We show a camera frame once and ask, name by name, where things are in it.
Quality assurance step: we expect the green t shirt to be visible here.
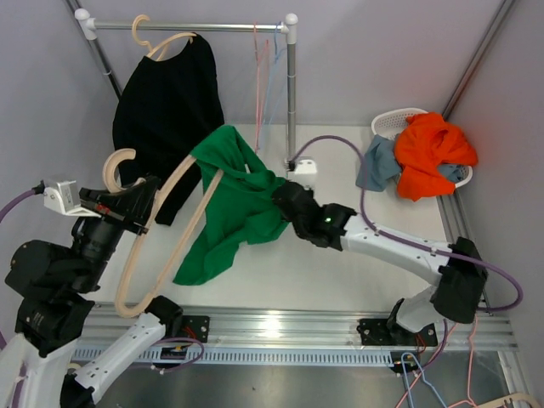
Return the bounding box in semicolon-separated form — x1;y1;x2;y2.
173;125;287;286

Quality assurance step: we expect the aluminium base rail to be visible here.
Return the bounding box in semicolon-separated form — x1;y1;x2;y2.
54;302;519;349

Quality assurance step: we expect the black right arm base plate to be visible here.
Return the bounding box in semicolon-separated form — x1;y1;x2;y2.
356;318;439;347

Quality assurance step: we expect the blue wire hanger on floor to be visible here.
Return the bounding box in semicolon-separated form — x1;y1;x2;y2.
396;352;447;408

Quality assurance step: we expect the white perforated plastic basket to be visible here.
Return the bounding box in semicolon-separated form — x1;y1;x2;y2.
371;107;473;189

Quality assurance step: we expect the pink wire hanger on floor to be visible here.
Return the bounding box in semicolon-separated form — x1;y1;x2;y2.
395;320;478;407

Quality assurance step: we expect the pink wire hanger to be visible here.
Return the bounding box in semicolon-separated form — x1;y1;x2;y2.
252;24;269;153
395;320;478;407

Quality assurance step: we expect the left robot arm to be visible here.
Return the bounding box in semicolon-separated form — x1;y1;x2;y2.
1;176;184;407

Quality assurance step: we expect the metal clothes rack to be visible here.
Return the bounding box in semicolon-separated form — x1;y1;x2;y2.
73;8;298;171

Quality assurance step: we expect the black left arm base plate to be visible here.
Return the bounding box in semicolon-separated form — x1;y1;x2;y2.
178;314;211;343

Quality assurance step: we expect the orange t shirt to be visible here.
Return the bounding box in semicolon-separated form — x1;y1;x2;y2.
394;112;479;201

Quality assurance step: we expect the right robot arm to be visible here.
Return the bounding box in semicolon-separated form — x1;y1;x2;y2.
272;181;488;346

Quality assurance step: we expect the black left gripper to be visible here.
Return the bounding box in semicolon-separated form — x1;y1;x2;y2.
70;173;160;291

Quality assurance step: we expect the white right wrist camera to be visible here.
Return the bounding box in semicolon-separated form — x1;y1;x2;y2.
286;157;318;179

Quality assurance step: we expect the beige hanger bottom right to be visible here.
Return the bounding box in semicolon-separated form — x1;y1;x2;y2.
478;393;541;408

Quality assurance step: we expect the black t shirt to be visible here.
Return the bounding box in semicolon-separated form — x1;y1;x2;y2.
112;32;226;226

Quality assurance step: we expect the white slotted cable duct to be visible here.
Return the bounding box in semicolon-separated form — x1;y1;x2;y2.
71;346;394;367

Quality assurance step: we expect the light blue wire hanger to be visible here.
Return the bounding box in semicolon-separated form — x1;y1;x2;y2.
258;22;286;152

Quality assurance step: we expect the grey-blue t shirt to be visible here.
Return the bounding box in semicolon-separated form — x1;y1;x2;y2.
357;135;461;192

